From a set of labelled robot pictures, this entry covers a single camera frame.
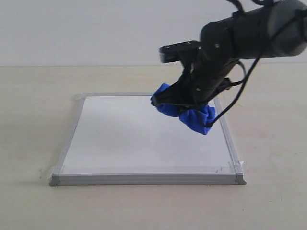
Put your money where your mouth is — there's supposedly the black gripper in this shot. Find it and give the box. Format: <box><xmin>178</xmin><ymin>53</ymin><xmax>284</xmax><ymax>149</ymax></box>
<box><xmin>150</xmin><ymin>52</ymin><xmax>239</xmax><ymax>111</ymax></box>

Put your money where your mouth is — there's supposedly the blue cloth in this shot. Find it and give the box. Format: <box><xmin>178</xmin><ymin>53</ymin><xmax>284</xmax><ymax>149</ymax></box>
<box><xmin>150</xmin><ymin>83</ymin><xmax>216</xmax><ymax>135</ymax></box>

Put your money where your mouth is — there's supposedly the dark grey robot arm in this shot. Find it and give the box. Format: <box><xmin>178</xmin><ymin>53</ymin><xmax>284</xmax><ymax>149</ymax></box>
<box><xmin>152</xmin><ymin>0</ymin><xmax>307</xmax><ymax>108</ymax></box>

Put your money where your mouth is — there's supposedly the clear tape front right corner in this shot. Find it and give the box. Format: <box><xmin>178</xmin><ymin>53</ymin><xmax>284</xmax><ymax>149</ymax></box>
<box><xmin>228</xmin><ymin>161</ymin><xmax>247</xmax><ymax>173</ymax></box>

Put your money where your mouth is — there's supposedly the clear tape corner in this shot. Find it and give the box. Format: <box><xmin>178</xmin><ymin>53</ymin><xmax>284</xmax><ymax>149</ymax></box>
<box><xmin>228</xmin><ymin>161</ymin><xmax>247</xmax><ymax>173</ymax></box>
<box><xmin>38</xmin><ymin>165</ymin><xmax>63</xmax><ymax>180</ymax></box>

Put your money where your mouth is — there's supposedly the clear tape front left corner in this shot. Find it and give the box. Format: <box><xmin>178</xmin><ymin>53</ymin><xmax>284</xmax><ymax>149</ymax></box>
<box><xmin>38</xmin><ymin>165</ymin><xmax>63</xmax><ymax>180</ymax></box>

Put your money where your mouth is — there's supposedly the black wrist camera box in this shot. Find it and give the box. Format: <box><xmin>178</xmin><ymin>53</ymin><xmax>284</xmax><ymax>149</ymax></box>
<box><xmin>159</xmin><ymin>40</ymin><xmax>201</xmax><ymax>63</ymax></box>

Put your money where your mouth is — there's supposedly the white whiteboard with grey frame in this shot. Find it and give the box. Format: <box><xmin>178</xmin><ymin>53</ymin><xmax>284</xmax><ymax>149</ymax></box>
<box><xmin>49</xmin><ymin>93</ymin><xmax>246</xmax><ymax>186</ymax></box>

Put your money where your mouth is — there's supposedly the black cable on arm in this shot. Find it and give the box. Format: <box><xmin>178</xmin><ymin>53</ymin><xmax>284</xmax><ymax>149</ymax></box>
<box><xmin>205</xmin><ymin>0</ymin><xmax>307</xmax><ymax>127</ymax></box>

